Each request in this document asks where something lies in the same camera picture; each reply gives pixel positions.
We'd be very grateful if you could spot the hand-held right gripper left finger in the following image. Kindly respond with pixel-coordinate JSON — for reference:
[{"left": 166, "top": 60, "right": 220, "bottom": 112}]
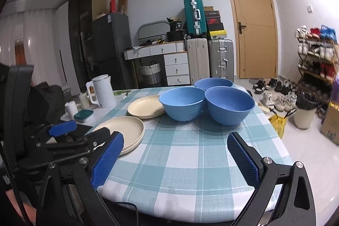
[{"left": 36, "top": 131, "right": 125, "bottom": 226}]

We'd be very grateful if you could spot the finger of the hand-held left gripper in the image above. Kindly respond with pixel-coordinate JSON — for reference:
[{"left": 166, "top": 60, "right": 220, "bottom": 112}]
[
  {"left": 36, "top": 128, "right": 111, "bottom": 156},
  {"left": 25, "top": 120, "right": 77, "bottom": 142}
]

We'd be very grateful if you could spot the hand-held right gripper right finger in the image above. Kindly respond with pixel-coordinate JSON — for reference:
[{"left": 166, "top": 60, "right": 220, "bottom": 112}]
[{"left": 227, "top": 131, "right": 317, "bottom": 226}]

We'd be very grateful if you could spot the cream round plate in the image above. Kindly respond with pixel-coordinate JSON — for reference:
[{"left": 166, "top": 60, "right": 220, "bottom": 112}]
[
  {"left": 91, "top": 116, "right": 145, "bottom": 156},
  {"left": 127, "top": 95, "right": 166, "bottom": 119}
]

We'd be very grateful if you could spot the blue bowl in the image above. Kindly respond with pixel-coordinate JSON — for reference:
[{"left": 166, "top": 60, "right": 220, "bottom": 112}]
[
  {"left": 159, "top": 87, "right": 205, "bottom": 121},
  {"left": 194, "top": 78, "right": 234, "bottom": 91},
  {"left": 204, "top": 86, "right": 255, "bottom": 126}
]

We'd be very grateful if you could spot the person's left forearm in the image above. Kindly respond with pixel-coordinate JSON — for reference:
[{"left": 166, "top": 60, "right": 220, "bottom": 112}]
[{"left": 5, "top": 189, "right": 37, "bottom": 226}]

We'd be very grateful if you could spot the white tissue roll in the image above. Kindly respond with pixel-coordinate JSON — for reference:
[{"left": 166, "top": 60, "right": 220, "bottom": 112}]
[{"left": 65, "top": 101, "right": 79, "bottom": 121}]

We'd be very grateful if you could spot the teal lidded container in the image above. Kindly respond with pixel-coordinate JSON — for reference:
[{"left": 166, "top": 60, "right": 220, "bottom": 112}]
[{"left": 74, "top": 110, "right": 94, "bottom": 121}]

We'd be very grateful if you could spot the black bag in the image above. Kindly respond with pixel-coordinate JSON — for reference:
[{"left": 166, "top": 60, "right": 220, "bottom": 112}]
[{"left": 28, "top": 84, "right": 65, "bottom": 126}]

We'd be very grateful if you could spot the cream mug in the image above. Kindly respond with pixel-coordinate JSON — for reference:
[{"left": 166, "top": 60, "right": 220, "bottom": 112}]
[{"left": 78, "top": 92, "right": 89, "bottom": 110}]

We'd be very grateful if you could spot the yellow plastic bag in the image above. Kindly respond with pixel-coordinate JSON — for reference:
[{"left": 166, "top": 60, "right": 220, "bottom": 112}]
[{"left": 268, "top": 113, "right": 288, "bottom": 139}]

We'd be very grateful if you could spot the white electric kettle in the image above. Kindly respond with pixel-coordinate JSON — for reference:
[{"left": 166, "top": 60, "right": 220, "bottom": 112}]
[{"left": 85, "top": 74, "right": 117, "bottom": 109}]

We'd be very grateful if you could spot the teal checked tablecloth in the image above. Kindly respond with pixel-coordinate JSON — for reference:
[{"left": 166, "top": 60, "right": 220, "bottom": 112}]
[{"left": 87, "top": 84, "right": 292, "bottom": 216}]

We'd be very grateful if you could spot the white curtain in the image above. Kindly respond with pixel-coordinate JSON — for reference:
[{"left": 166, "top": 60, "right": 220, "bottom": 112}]
[{"left": 0, "top": 9, "right": 69, "bottom": 89}]

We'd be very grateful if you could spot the pile of shoes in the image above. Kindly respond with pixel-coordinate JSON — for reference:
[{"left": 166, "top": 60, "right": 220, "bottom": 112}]
[{"left": 249, "top": 78, "right": 298, "bottom": 112}]

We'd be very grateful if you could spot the white trash bin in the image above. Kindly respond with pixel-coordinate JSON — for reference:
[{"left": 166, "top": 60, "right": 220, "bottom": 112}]
[{"left": 293, "top": 92, "right": 318, "bottom": 129}]

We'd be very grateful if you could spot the black refrigerator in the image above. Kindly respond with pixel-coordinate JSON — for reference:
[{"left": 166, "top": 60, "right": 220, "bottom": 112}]
[{"left": 91, "top": 13, "right": 133, "bottom": 91}]

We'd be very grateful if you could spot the dark wardrobe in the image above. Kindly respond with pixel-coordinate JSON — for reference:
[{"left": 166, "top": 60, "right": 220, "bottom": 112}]
[{"left": 68, "top": 0, "right": 106, "bottom": 94}]

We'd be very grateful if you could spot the large printed cardboard box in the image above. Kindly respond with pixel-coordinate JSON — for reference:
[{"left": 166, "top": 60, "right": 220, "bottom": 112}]
[{"left": 319, "top": 101, "right": 339, "bottom": 146}]

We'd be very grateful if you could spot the woven laundry basket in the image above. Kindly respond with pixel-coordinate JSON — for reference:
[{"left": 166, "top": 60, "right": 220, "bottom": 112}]
[{"left": 139, "top": 60, "right": 162, "bottom": 84}]

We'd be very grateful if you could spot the silver suitcase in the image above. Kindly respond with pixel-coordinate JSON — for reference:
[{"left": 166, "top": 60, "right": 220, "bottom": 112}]
[{"left": 208, "top": 39, "right": 235, "bottom": 81}]

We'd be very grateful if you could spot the beige suitcase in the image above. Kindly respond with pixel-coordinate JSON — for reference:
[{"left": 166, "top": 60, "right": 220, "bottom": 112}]
[{"left": 185, "top": 36, "right": 211, "bottom": 85}]

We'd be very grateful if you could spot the white drawer desk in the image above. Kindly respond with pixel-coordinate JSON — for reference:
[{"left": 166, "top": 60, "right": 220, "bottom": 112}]
[{"left": 124, "top": 41, "right": 191, "bottom": 86}]

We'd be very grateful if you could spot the purple bag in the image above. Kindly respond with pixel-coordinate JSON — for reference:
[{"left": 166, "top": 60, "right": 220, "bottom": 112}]
[{"left": 332, "top": 76, "right": 339, "bottom": 110}]

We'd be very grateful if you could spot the yellow black shoe box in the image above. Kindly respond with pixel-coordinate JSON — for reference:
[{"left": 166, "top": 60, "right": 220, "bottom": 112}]
[{"left": 208, "top": 30, "right": 228, "bottom": 40}]

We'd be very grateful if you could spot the row of sneakers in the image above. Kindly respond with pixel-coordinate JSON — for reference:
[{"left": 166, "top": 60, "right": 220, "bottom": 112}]
[{"left": 295, "top": 25, "right": 339, "bottom": 78}]

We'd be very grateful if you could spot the wooden door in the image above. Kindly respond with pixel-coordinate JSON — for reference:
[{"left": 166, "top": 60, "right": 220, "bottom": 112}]
[{"left": 224, "top": 0, "right": 278, "bottom": 79}]

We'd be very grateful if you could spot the black pot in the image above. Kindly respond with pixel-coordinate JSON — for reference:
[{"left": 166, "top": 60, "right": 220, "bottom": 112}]
[{"left": 166, "top": 30, "right": 186, "bottom": 42}]

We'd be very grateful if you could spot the teal suitcase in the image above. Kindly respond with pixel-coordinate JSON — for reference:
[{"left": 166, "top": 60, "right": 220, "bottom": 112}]
[{"left": 184, "top": 0, "right": 207, "bottom": 36}]

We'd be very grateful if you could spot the blue mesh bag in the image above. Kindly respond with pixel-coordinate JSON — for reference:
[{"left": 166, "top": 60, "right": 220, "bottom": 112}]
[{"left": 320, "top": 25, "right": 337, "bottom": 42}]

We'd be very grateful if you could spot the thick black cable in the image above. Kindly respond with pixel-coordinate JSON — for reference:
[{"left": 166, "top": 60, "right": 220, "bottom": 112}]
[{"left": 0, "top": 140, "right": 28, "bottom": 226}]

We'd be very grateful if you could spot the grey metal frame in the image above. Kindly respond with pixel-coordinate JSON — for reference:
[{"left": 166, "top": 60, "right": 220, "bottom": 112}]
[{"left": 137, "top": 20, "right": 170, "bottom": 41}]

